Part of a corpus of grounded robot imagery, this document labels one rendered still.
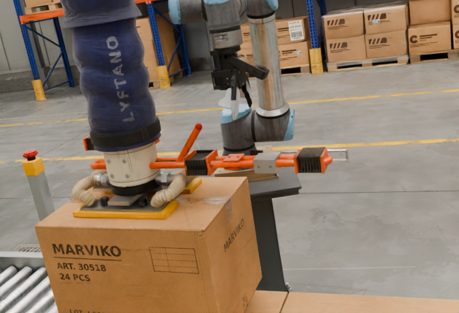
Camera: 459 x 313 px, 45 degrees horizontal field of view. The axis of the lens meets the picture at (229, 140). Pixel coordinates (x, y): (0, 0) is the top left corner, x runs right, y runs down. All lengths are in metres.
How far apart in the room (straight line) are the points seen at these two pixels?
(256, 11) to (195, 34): 8.60
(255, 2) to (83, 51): 0.81
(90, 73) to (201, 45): 9.16
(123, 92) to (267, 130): 0.96
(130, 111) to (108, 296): 0.60
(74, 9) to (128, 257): 0.75
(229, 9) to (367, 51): 7.24
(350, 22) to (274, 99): 6.35
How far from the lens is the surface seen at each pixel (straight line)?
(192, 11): 1.71
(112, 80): 1.68
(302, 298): 2.05
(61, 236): 1.86
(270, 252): 2.71
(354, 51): 8.77
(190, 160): 1.69
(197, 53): 10.88
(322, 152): 1.60
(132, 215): 1.75
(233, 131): 2.51
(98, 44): 1.67
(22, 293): 2.60
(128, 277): 1.79
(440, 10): 9.17
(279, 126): 2.47
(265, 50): 2.31
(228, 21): 1.56
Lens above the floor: 1.66
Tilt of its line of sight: 16 degrees down
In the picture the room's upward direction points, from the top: 10 degrees counter-clockwise
